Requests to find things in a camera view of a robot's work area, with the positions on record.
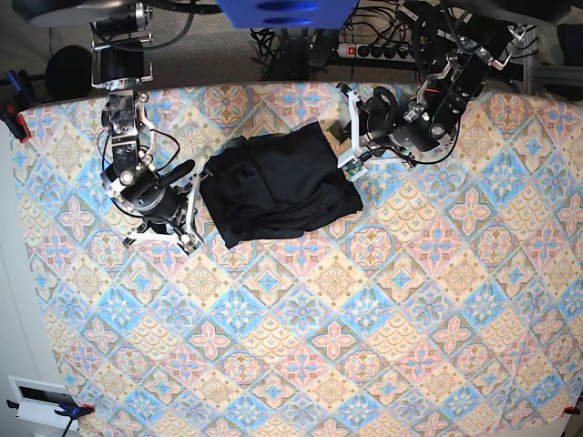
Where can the black t-shirt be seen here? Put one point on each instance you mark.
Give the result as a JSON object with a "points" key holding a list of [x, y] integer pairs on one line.
{"points": [[277, 186]]}

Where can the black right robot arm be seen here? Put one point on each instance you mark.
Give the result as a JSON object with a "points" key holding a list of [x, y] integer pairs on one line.
{"points": [[120, 40]]}

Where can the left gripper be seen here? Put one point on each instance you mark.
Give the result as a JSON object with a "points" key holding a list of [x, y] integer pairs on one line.
{"points": [[372, 129]]}

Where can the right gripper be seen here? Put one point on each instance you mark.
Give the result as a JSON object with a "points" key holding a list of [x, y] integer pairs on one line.
{"points": [[165, 204]]}

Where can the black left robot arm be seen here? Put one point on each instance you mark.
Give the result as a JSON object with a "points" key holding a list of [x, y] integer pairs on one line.
{"points": [[455, 47]]}

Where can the red table clamp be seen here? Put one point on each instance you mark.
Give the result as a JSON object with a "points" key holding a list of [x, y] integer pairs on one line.
{"points": [[15, 122]]}

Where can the white wall outlet box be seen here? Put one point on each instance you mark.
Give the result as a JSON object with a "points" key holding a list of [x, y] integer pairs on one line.
{"points": [[37, 401]]}

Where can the white power strip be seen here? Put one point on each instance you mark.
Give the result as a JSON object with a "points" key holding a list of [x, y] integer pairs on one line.
{"points": [[393, 51]]}

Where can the patterned colourful tablecloth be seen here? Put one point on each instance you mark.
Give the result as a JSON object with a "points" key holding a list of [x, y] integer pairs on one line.
{"points": [[451, 305]]}

